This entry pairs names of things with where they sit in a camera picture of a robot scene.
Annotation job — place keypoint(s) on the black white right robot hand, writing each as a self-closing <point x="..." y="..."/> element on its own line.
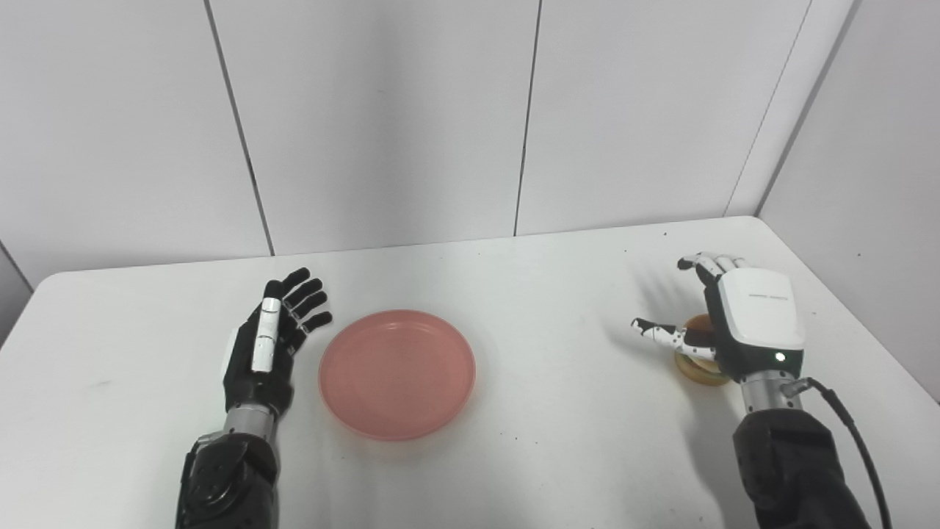
<point x="756" y="316"/>

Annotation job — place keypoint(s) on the pink round plate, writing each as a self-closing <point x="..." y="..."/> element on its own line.
<point x="396" y="375"/>

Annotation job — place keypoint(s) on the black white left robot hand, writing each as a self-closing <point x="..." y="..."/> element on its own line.
<point x="261" y="367"/>

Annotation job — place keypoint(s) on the toy hamburger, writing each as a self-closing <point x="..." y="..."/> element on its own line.
<point x="701" y="371"/>

